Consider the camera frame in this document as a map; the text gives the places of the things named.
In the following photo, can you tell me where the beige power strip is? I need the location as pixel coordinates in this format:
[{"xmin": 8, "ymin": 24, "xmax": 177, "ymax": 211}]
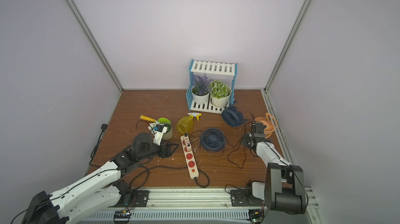
[{"xmin": 180, "ymin": 135, "xmax": 199, "ymax": 179}]

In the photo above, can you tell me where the dark blue round desk fan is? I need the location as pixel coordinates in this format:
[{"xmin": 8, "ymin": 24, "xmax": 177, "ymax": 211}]
[{"xmin": 200, "ymin": 128, "xmax": 226, "ymax": 152}]

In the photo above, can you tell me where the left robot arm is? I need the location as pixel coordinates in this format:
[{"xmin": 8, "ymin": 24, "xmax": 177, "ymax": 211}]
[{"xmin": 21, "ymin": 132, "xmax": 179, "ymax": 224}]

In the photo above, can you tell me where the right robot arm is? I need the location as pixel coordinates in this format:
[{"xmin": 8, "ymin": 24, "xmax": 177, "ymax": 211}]
[{"xmin": 241, "ymin": 122, "xmax": 308, "ymax": 215}]

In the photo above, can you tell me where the orange desk fan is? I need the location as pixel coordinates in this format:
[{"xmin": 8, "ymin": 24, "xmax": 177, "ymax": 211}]
[{"xmin": 255, "ymin": 113, "xmax": 278, "ymax": 138}]

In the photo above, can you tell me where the white flower beige pot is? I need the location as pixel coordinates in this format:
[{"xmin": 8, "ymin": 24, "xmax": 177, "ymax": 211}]
[{"xmin": 149, "ymin": 122, "xmax": 173, "ymax": 141}]

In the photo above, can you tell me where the yellow spray bottle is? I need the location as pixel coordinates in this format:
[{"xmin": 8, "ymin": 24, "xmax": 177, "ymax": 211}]
[{"xmin": 176, "ymin": 112, "xmax": 202, "ymax": 134}]

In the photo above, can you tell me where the green yellow garden trowel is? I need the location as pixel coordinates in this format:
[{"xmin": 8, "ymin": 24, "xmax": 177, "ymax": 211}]
[{"xmin": 140, "ymin": 115, "xmax": 171, "ymax": 124}]

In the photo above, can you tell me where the green plant white pot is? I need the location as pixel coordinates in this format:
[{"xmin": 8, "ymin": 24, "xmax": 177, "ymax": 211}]
[{"xmin": 209, "ymin": 80, "xmax": 231, "ymax": 107}]

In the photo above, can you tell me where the lavender plant white pot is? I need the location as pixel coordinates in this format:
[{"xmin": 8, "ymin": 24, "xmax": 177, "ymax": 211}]
[{"xmin": 191, "ymin": 74, "xmax": 211, "ymax": 105}]

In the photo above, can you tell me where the blue white plant shelf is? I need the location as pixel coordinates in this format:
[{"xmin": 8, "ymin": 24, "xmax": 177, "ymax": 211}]
[{"xmin": 186, "ymin": 60, "xmax": 238, "ymax": 114}]

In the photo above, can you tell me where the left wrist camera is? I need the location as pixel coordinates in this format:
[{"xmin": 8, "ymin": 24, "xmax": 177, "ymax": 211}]
[{"xmin": 153, "ymin": 124, "xmax": 168, "ymax": 146}]

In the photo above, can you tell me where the dark blue fan with handle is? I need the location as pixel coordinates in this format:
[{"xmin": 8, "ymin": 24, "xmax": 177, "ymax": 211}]
[{"xmin": 221, "ymin": 101, "xmax": 247, "ymax": 127}]

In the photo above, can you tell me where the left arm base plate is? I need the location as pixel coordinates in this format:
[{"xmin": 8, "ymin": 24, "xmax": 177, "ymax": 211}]
[{"xmin": 115, "ymin": 190, "xmax": 150, "ymax": 208}]

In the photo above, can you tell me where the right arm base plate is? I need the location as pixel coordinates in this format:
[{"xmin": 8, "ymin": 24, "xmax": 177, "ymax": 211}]
[{"xmin": 230, "ymin": 189, "xmax": 263, "ymax": 207}]

